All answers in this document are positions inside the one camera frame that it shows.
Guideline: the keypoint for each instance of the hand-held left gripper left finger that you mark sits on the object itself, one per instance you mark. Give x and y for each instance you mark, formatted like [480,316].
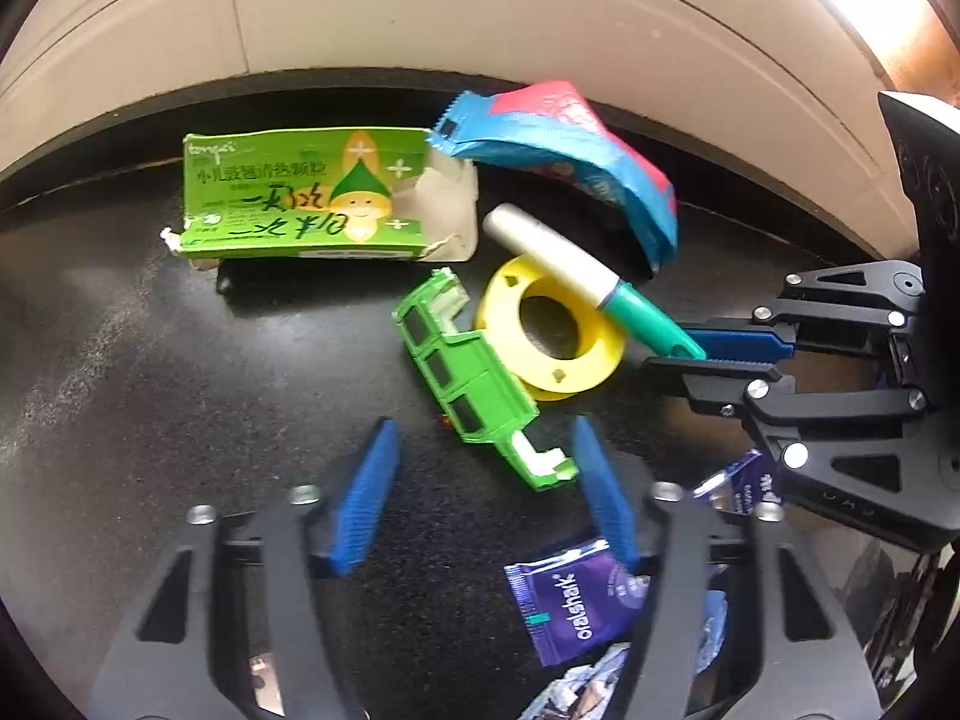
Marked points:
[367,495]

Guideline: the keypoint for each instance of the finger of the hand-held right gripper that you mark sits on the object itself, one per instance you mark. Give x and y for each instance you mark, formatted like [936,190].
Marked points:
[705,379]
[739,343]

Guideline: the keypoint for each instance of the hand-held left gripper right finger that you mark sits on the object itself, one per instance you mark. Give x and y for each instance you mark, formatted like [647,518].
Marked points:
[604,495]

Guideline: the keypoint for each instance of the green plastic toy frame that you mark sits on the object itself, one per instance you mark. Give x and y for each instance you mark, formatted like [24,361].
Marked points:
[465,375]

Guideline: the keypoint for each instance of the white marker green cap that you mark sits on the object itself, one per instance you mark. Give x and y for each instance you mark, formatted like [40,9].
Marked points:
[562,262]

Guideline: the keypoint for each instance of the purple foil pouch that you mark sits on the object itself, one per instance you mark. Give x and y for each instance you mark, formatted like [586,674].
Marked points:
[577,607]

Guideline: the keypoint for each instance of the crumpled silver foil wrapper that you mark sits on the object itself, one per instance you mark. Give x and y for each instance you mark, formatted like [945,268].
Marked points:
[577,690]

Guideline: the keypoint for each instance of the yellow plastic spool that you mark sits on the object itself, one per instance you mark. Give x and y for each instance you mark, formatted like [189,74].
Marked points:
[510,292]

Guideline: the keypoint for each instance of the blue pink snack wrapper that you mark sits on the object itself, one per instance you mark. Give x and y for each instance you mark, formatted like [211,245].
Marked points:
[570,142]

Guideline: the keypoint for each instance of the green medicine box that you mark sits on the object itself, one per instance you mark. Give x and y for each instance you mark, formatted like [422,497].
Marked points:
[300,195]

